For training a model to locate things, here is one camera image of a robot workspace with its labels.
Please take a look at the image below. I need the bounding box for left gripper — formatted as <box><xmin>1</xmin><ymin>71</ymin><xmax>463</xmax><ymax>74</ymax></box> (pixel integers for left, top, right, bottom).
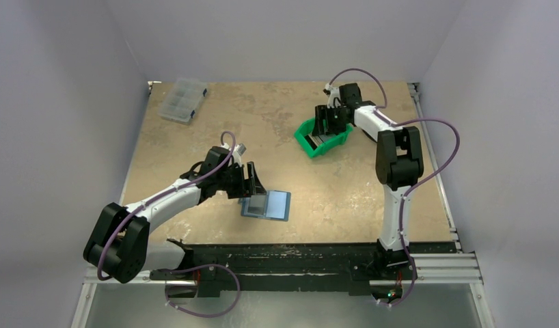
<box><xmin>216</xmin><ymin>161</ymin><xmax>264</xmax><ymax>199</ymax></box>

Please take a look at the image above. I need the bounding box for stack of credit cards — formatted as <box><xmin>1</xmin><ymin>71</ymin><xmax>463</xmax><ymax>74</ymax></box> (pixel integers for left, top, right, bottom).
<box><xmin>304</xmin><ymin>133</ymin><xmax>334</xmax><ymax>150</ymax></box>

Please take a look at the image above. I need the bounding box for green plastic bin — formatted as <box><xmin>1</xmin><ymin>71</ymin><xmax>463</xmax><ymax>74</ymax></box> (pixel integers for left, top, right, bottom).
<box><xmin>294</xmin><ymin>118</ymin><xmax>353</xmax><ymax>159</ymax></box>

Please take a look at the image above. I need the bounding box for black credit card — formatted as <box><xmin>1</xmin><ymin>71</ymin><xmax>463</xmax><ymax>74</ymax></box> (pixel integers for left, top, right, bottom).
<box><xmin>241</xmin><ymin>195</ymin><xmax>267</xmax><ymax>217</ymax></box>

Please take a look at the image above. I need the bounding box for blue card holder wallet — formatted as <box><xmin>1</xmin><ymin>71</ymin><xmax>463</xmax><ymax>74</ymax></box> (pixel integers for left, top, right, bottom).
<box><xmin>238</xmin><ymin>190</ymin><xmax>291</xmax><ymax>222</ymax></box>

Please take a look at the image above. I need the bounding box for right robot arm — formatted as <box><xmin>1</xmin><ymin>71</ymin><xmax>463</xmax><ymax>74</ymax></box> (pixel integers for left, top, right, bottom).
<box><xmin>305</xmin><ymin>83</ymin><xmax>424</xmax><ymax>278</ymax></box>

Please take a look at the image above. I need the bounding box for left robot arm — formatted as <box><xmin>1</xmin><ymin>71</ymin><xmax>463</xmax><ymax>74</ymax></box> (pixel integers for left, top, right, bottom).
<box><xmin>83</xmin><ymin>144</ymin><xmax>267</xmax><ymax>284</ymax></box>

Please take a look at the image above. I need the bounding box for clear plastic organizer box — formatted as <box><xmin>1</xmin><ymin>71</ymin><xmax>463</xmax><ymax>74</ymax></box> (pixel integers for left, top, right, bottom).
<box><xmin>158</xmin><ymin>78</ymin><xmax>208</xmax><ymax>125</ymax></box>

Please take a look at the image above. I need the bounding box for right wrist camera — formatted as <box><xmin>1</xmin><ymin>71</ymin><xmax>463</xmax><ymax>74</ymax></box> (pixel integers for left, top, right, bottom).
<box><xmin>323</xmin><ymin>83</ymin><xmax>342</xmax><ymax>108</ymax></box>

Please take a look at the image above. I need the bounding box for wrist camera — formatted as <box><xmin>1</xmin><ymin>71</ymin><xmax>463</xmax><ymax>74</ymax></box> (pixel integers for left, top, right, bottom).
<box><xmin>232</xmin><ymin>143</ymin><xmax>246</xmax><ymax>167</ymax></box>
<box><xmin>323</xmin><ymin>83</ymin><xmax>342</xmax><ymax>108</ymax></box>

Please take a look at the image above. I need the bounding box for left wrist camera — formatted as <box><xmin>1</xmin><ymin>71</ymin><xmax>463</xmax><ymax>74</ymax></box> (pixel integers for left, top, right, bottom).
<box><xmin>232</xmin><ymin>143</ymin><xmax>246</xmax><ymax>167</ymax></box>

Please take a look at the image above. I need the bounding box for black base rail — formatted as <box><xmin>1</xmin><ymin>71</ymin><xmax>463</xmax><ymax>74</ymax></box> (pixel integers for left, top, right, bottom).
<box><xmin>150</xmin><ymin>242</ymin><xmax>418</xmax><ymax>301</ymax></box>

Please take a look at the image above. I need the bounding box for aluminium frame rail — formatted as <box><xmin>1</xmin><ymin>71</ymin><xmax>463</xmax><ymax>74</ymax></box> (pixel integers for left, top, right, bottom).
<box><xmin>82</xmin><ymin>226</ymin><xmax>484</xmax><ymax>285</ymax></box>

